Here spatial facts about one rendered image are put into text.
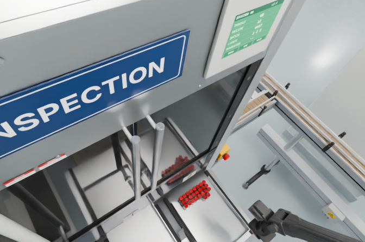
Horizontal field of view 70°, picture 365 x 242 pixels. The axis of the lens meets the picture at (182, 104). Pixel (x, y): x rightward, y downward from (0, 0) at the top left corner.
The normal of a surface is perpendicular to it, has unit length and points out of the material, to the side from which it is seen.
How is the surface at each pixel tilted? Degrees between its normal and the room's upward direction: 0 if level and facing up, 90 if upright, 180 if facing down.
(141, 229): 0
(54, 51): 90
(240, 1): 90
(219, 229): 0
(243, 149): 0
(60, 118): 90
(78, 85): 90
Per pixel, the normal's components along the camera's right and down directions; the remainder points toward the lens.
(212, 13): 0.58, 0.70
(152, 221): 0.13, -0.58
